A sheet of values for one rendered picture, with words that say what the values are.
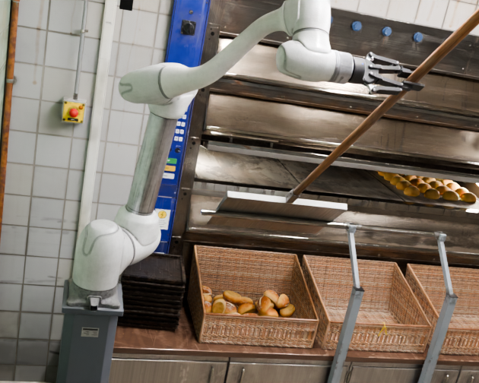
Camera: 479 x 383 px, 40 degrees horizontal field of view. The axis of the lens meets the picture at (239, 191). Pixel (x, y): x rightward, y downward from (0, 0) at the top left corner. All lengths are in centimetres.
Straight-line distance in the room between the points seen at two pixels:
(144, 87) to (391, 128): 170
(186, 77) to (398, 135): 169
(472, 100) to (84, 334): 228
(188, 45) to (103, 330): 134
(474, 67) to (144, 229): 199
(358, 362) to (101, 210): 143
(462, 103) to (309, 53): 185
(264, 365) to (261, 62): 140
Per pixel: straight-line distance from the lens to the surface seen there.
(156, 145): 227
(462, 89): 358
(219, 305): 319
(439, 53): 188
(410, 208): 363
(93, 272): 226
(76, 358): 242
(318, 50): 183
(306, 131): 324
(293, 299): 341
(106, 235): 224
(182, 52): 300
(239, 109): 314
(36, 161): 312
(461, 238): 387
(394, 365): 335
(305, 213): 294
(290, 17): 189
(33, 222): 323
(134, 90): 209
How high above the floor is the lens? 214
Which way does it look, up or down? 18 degrees down
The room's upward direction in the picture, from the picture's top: 11 degrees clockwise
